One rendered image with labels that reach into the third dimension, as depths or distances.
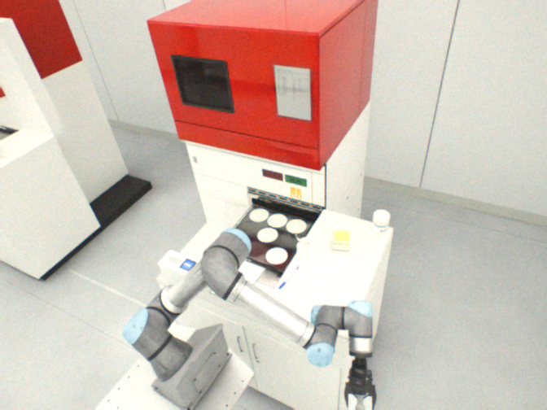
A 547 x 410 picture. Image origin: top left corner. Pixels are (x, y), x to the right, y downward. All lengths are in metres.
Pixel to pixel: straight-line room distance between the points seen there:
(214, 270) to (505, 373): 1.98
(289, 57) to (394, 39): 1.59
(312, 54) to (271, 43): 0.17
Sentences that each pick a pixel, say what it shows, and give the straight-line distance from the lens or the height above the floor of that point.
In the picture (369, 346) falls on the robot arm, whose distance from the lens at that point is 1.30.
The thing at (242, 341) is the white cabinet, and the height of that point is 0.59.
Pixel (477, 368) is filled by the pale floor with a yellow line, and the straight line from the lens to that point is 2.68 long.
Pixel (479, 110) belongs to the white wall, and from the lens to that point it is 3.15.
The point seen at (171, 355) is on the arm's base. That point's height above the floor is 1.02.
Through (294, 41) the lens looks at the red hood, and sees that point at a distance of 1.53.
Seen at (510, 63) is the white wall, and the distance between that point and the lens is 3.02.
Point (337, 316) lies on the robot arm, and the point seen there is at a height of 1.17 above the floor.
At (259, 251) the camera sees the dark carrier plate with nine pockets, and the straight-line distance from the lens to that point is 1.84.
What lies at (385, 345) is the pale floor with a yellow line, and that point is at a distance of 2.62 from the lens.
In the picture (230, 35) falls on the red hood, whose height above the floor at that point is 1.78.
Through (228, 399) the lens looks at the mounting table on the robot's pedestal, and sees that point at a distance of 1.57.
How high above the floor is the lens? 2.24
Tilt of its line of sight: 40 degrees down
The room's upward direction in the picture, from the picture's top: 6 degrees counter-clockwise
